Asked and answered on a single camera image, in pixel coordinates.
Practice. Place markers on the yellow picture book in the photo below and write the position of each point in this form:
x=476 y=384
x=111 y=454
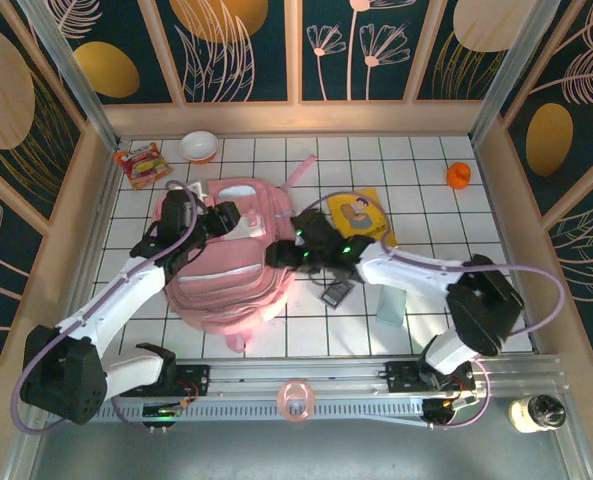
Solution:
x=356 y=210

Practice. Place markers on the black calculator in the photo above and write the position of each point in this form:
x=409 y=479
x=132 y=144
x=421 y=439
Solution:
x=337 y=295

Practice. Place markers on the pink backpack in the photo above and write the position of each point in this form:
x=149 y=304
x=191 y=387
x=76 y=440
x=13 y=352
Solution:
x=226 y=295

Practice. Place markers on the light blue pencil case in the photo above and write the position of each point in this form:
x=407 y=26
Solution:
x=392 y=307

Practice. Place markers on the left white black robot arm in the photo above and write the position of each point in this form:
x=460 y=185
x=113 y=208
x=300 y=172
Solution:
x=111 y=305

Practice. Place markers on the red yellow snack packet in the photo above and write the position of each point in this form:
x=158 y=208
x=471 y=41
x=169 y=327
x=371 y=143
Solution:
x=143 y=166

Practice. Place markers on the white orange bowl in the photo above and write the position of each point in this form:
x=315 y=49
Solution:
x=199 y=146

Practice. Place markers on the pink tape roll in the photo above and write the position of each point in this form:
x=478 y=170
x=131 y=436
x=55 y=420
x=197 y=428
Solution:
x=282 y=402

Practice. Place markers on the orange toy fruit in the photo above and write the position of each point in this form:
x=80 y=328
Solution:
x=459 y=176

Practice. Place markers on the left black controller board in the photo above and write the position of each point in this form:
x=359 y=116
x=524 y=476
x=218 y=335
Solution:
x=158 y=414

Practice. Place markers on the black controller board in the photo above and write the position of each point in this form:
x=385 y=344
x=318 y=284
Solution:
x=438 y=411
x=158 y=414

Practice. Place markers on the right black controller board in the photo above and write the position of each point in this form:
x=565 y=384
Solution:
x=438 y=411

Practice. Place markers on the white bottle black cap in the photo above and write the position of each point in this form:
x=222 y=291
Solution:
x=526 y=415

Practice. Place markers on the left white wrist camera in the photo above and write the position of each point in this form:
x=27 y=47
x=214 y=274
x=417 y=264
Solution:
x=197 y=190

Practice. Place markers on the aluminium mounting rail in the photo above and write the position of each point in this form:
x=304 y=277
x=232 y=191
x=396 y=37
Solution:
x=301 y=372

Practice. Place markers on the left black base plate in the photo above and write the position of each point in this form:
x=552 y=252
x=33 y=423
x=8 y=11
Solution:
x=196 y=377

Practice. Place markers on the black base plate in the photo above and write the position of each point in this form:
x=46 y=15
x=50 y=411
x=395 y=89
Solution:
x=401 y=377
x=196 y=377

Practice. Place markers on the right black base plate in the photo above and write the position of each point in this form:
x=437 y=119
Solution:
x=401 y=377

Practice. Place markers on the aluminium frame post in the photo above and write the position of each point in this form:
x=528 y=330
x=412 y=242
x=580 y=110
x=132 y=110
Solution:
x=64 y=65
x=525 y=65

